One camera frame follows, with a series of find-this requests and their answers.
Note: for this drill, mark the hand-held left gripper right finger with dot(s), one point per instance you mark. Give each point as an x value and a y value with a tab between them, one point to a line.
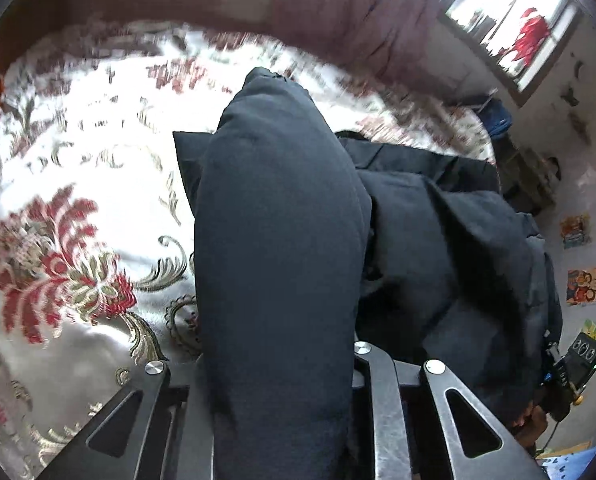
388	410

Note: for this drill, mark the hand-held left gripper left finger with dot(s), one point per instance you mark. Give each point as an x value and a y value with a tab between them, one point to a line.
187	435

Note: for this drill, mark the black padded jacket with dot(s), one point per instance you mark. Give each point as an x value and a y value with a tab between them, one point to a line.
278	240

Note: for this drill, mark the red hanging clothes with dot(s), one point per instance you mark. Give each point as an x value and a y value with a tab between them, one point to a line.
530	37

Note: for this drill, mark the colourful picture card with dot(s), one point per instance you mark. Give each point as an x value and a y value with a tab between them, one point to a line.
583	286
575	231

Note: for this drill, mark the blue printed sheet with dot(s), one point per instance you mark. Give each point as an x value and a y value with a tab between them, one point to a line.
568	465

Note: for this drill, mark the low bedside cabinet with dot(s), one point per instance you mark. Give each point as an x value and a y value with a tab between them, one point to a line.
533	180

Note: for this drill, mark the blue bag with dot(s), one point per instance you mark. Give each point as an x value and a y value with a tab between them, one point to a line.
495	117

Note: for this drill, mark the floral bedspread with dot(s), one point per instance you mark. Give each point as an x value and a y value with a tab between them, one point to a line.
92	170

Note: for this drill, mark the maroon curtain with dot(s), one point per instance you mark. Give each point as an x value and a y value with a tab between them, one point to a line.
368	15

